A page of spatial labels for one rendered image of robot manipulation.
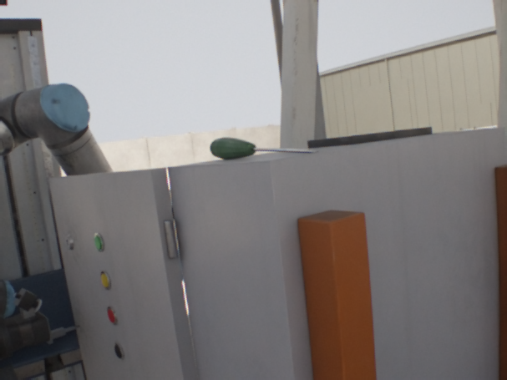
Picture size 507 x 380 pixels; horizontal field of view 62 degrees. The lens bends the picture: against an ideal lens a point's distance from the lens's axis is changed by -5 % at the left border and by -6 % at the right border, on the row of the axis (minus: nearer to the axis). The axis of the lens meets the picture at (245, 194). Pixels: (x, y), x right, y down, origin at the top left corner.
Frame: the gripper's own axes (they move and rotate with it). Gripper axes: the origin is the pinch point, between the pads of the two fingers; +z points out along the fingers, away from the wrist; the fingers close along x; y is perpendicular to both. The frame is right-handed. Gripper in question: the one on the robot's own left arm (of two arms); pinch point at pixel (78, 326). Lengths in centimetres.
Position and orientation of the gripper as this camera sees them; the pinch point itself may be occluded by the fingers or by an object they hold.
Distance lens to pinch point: 90.4
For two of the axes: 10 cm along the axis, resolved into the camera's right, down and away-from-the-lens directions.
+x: -6.5, -0.1, 7.6
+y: -1.2, -9.9, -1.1
